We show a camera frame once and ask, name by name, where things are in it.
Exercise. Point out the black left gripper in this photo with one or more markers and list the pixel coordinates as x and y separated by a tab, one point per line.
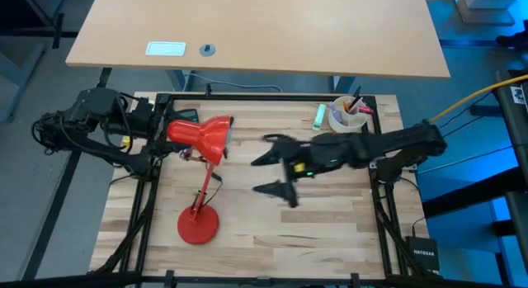
146	116

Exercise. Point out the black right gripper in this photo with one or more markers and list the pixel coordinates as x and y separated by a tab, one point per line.
307	160

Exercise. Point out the red desk lamp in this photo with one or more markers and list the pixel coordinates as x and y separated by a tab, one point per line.
198	226

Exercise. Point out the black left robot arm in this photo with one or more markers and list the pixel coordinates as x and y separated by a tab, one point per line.
90	106

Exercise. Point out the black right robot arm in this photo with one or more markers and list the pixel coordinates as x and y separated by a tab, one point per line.
412	137

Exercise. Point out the black calculator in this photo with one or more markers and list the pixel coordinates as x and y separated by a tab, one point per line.
189	114

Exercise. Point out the white ribbed pen cup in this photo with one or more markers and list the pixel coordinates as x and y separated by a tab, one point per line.
342	125

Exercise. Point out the lilac plastic tool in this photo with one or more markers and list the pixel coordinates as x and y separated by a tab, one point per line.
335	112

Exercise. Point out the light blue flat card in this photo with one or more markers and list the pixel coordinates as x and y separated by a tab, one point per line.
165	48

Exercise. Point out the grey desk grommet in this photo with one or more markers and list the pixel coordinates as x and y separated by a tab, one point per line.
207	50

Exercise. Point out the pink marker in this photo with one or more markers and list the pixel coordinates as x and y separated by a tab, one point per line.
366	110

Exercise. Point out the black pen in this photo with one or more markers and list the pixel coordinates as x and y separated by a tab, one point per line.
356	94

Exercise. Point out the light wood desk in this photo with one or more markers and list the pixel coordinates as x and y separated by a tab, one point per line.
268	28

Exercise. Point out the black aluminium table frame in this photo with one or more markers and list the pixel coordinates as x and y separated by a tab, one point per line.
268	97

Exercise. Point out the black Netgear network switch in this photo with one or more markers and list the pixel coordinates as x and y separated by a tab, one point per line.
422	255

